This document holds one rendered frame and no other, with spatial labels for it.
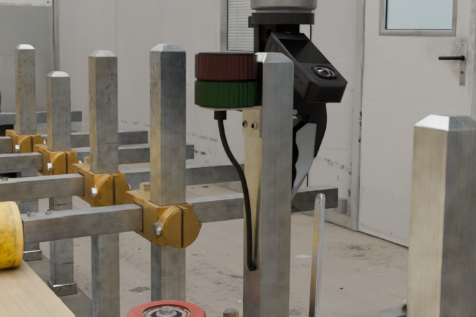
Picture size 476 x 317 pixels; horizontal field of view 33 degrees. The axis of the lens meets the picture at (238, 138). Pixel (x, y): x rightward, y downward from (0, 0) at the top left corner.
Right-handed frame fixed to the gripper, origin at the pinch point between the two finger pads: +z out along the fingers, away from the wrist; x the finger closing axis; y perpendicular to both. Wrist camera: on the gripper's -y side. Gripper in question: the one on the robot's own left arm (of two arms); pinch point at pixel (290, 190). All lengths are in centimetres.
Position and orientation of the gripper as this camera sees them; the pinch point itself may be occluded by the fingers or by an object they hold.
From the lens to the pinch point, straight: 90.7
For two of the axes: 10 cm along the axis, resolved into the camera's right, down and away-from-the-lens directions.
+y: -4.5, -1.2, 8.8
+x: -8.9, 0.5, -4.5
